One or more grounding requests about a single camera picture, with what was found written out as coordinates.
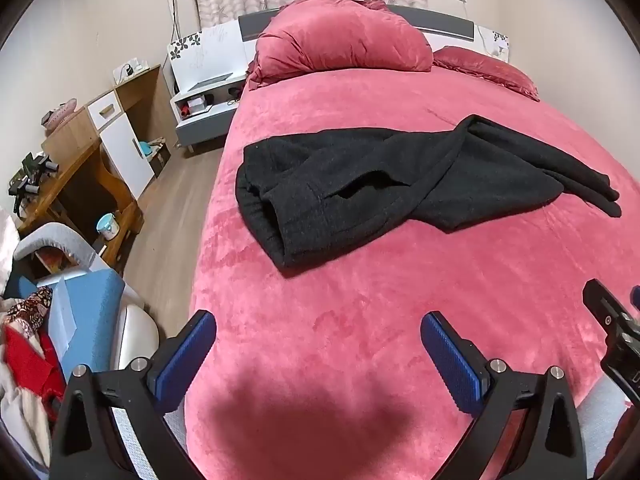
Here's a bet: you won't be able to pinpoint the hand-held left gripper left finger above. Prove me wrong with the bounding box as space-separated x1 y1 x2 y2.
50 309 218 480

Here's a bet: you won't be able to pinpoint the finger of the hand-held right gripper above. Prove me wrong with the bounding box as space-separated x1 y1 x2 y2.
582 279 640 333

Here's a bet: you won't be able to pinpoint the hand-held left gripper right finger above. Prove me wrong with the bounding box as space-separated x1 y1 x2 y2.
420 311 593 480

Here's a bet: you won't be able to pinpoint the black pants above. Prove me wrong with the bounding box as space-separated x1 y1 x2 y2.
235 114 622 268

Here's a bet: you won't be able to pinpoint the person's right forearm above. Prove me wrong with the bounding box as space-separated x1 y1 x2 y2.
612 404 640 463

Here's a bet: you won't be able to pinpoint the grey and white chair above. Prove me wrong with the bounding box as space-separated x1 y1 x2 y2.
0 222 161 376

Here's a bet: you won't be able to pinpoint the pink bed blanket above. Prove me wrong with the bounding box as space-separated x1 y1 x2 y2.
182 67 640 480

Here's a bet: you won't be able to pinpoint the blue cushion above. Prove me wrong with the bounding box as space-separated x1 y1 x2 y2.
10 267 126 386

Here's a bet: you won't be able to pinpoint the teal bucket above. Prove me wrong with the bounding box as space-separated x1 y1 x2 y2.
96 213 119 241

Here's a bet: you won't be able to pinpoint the red garment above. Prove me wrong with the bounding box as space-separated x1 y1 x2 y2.
4 320 67 403

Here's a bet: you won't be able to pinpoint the patterned cloth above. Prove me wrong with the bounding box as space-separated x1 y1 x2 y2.
6 287 54 335

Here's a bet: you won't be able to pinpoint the wooden cabinet with white door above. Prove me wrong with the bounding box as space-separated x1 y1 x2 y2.
85 65 173 201

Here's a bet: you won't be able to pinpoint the white and grey nightstand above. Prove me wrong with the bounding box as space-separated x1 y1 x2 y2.
170 72 248 153

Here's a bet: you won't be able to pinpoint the black device on stand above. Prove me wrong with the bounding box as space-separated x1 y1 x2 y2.
7 152 60 211

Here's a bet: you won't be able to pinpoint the wooden desk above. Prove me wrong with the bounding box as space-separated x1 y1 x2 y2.
15 120 143 261

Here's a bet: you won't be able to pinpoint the small pink pillow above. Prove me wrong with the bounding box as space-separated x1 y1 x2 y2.
432 46 541 103

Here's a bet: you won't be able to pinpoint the pink telephone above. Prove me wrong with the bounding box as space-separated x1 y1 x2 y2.
42 100 78 128

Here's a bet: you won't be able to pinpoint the small white devices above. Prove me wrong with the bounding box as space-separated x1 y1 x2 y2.
112 60 149 84

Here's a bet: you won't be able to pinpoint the grey and white headboard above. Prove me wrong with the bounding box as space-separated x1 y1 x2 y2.
166 4 512 98

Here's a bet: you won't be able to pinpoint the large pink pillow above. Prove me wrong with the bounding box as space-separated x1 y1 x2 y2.
246 0 434 92

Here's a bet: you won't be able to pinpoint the white charging cable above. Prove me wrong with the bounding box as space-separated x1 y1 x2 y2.
464 0 508 59

